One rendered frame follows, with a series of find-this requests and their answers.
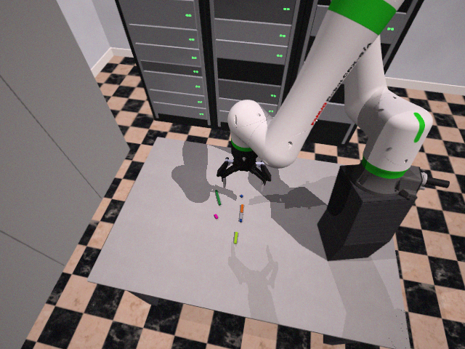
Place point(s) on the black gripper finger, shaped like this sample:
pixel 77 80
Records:
pixel 223 171
pixel 264 175

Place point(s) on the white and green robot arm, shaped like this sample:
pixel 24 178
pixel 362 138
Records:
pixel 347 48

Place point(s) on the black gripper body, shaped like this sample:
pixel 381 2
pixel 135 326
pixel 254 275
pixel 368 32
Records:
pixel 244 165

